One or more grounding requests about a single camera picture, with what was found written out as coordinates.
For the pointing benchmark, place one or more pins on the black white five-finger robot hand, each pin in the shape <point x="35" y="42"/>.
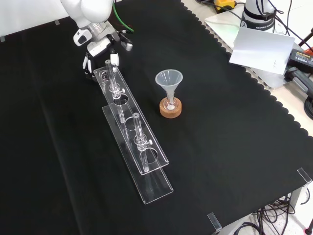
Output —
<point x="97" y="47"/>

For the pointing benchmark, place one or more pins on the translucent plastic funnel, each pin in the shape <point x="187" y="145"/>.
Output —
<point x="168" y="79"/>

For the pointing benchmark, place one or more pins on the clear acrylic funnel stand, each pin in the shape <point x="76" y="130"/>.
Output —
<point x="137" y="137"/>

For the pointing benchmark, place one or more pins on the grey tape piece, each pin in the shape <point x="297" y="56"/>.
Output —
<point x="2" y="39"/>
<point x="57" y="22"/>

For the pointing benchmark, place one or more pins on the small round-bottom glass flask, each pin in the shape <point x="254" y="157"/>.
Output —
<point x="170" y="104"/>

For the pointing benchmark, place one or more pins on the black bench cloth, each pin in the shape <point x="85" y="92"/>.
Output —
<point x="73" y="147"/>

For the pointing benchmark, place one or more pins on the pale board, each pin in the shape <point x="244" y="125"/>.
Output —
<point x="220" y="24"/>

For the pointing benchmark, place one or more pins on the yellow stop button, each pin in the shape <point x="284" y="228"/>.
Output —
<point x="223" y="3"/>

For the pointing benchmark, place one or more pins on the white paper sheet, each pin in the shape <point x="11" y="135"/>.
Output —
<point x="261" y="49"/>

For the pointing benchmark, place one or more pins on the black power adapter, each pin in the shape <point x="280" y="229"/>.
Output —
<point x="302" y="58"/>

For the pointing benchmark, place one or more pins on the clear acrylic cloth clip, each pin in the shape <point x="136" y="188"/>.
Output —
<point x="214" y="222"/>
<point x="304" y="175"/>

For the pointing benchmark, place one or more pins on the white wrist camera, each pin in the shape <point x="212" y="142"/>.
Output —
<point x="82" y="38"/>

